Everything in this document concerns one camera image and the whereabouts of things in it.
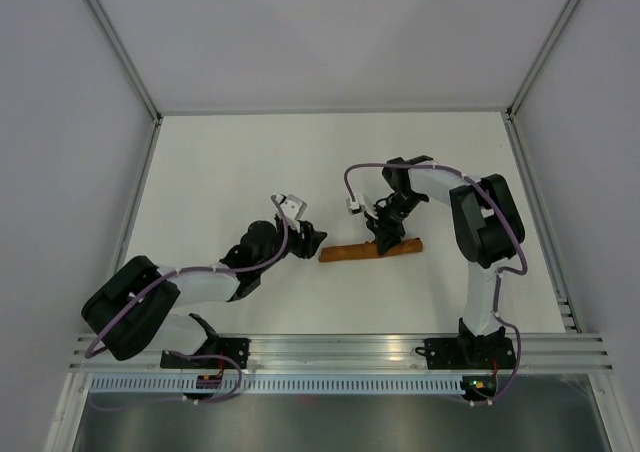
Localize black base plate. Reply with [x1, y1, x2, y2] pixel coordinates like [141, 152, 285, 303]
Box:
[160, 337, 250, 370]
[416, 337, 516, 371]

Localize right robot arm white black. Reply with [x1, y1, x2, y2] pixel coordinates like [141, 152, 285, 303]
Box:
[365, 156, 525, 367]

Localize aluminium mounting rail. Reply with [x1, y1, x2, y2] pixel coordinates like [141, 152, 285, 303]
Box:
[66, 333, 613, 375]

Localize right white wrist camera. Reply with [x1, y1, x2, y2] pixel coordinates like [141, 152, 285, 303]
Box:
[346, 194, 378, 220]

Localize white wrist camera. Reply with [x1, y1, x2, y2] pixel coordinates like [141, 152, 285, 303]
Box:
[272, 194, 307, 232]
[346, 194, 378, 220]

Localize orange cloth napkin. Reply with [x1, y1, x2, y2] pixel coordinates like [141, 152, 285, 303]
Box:
[319, 238, 423, 263]

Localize rear aluminium frame bar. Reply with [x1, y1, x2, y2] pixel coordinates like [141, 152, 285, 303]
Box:
[159, 105, 509, 117]

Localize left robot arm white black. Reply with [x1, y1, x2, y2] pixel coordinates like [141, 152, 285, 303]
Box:
[81, 218, 328, 361]

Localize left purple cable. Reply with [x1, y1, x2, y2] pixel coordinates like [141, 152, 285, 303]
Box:
[83, 194, 291, 413]

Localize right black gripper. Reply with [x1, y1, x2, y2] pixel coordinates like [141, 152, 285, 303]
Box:
[364, 192, 425, 256]

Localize left aluminium side rail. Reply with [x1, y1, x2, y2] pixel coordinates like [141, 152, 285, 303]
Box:
[106, 116, 164, 279]

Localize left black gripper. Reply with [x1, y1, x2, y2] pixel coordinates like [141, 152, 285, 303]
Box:
[257, 219, 327, 274]

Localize aluminium frame post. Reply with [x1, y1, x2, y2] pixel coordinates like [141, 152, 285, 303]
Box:
[83, 0, 162, 124]
[505, 0, 583, 122]

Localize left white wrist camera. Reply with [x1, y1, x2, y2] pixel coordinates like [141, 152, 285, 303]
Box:
[272, 194, 307, 232]

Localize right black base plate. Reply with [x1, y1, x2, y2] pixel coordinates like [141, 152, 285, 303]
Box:
[416, 337, 516, 371]

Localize left aluminium frame post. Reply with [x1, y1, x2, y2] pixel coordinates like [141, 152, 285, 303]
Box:
[83, 0, 162, 124]

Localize right aluminium frame post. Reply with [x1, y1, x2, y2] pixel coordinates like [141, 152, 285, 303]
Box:
[505, 0, 583, 122]

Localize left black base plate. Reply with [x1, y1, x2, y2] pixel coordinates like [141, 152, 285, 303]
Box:
[160, 337, 250, 370]

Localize right aluminium side rail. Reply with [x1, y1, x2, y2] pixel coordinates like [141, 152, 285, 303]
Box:
[501, 109, 583, 334]

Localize aluminium side rail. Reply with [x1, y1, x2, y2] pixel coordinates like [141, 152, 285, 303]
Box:
[501, 109, 583, 334]
[106, 116, 164, 279]

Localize white slotted cable duct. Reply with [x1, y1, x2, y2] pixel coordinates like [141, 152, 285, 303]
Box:
[89, 373, 463, 395]

